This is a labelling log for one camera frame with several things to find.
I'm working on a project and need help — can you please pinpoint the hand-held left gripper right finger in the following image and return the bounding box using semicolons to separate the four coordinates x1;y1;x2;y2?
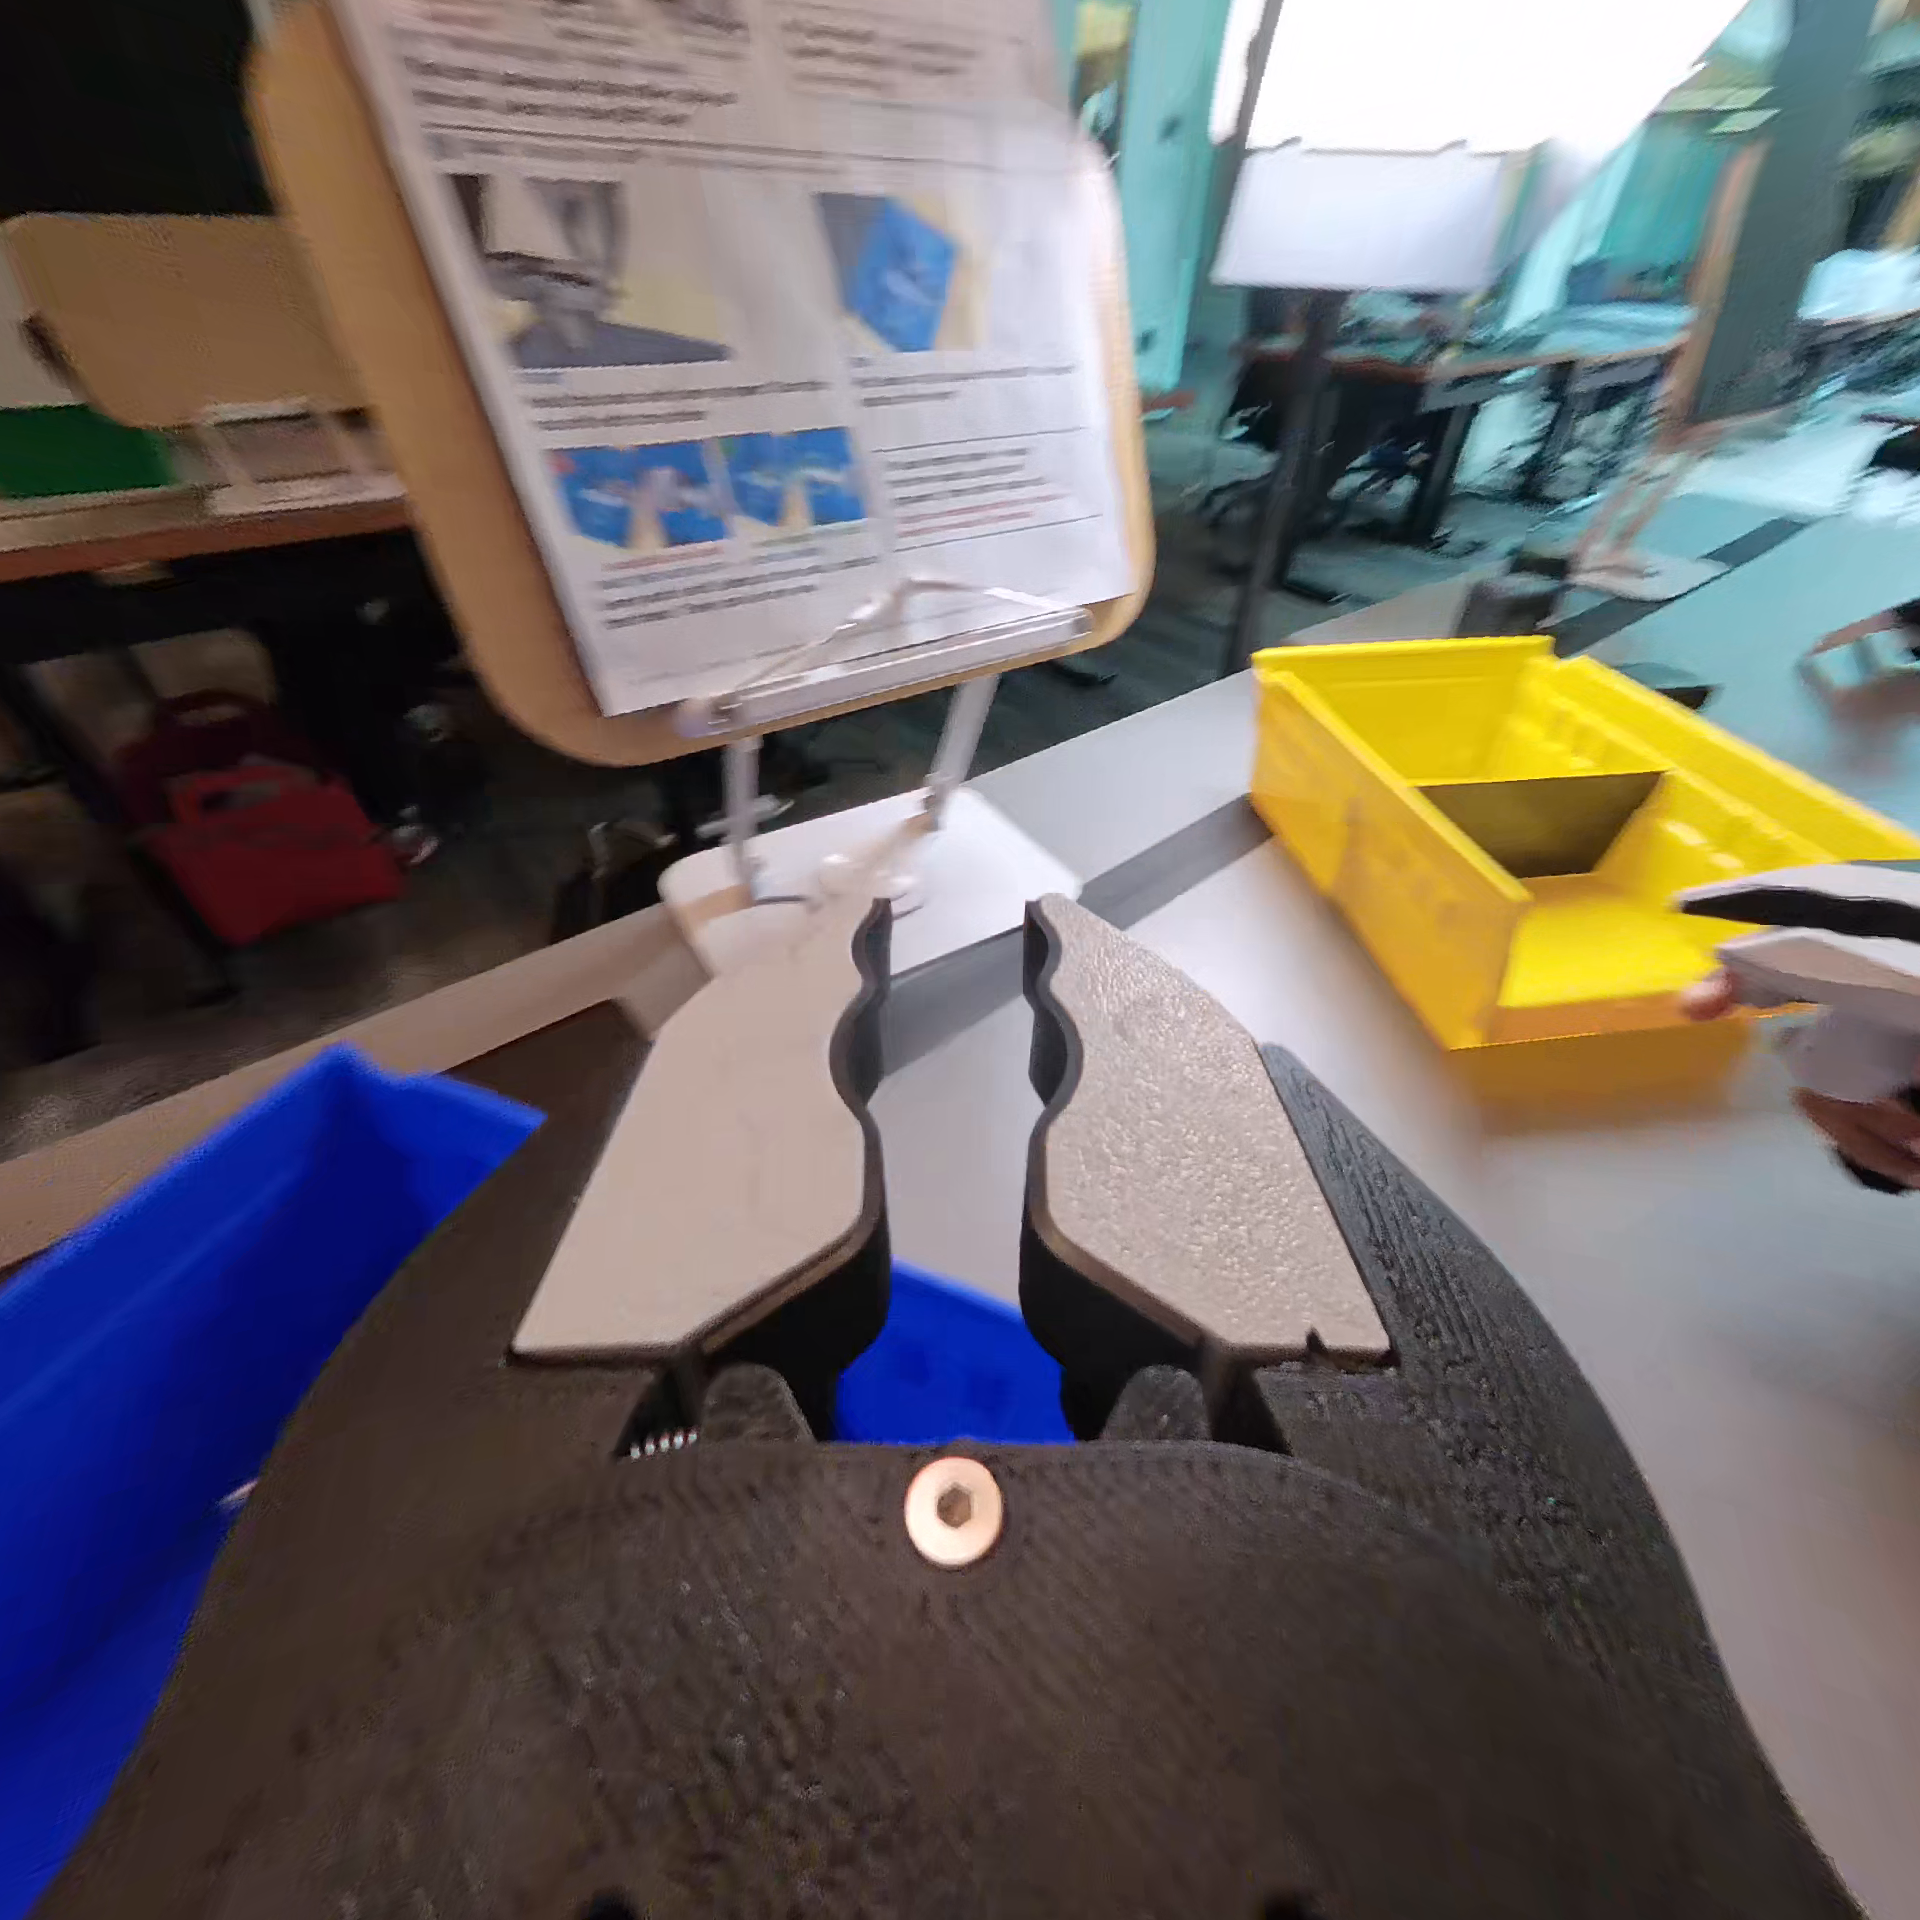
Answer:
1019;892;1398;1373

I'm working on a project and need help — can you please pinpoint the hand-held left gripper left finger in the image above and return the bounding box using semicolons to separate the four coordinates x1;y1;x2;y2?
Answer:
510;897;894;1370

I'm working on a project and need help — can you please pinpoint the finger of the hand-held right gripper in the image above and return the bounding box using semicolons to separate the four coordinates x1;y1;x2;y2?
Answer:
1672;861;1920;944
1714;928;1920;1024

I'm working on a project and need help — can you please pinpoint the yellow plastic bin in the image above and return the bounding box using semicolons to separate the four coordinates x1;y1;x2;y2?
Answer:
1249;637;1920;1052

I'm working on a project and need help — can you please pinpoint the blue plastic bin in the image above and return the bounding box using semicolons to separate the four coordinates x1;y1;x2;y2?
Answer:
0;1042;1074;1920

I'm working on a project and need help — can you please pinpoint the person's right hand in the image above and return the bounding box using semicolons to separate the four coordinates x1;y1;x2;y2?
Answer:
1680;972;1920;1199

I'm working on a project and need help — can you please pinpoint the grey bin divider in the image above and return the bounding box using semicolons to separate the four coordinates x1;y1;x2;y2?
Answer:
1417;768;1672;881

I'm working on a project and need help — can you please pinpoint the red storage bin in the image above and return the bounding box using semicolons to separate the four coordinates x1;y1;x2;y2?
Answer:
119;690;407;947

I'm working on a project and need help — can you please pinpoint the dark top desk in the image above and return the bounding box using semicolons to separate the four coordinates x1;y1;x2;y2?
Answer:
1246;323;1689;513

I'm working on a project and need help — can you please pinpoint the wooden document stand white base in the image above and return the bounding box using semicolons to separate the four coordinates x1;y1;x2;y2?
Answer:
247;0;1158;1023

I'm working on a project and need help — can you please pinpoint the wooden top desk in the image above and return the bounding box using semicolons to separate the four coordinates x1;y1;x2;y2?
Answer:
0;480;414;601

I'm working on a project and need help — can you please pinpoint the printed instruction sheet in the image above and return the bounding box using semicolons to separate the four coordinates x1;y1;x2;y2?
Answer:
329;0;1135;721

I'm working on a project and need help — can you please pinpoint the studio light panel on stand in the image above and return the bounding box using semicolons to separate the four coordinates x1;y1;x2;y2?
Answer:
1207;0;1748;677

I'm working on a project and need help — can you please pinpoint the green plastic bin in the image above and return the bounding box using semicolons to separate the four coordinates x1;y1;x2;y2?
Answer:
0;404;174;500

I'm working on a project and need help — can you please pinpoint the black phone mount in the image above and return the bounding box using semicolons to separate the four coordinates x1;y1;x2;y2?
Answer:
1808;600;1920;692

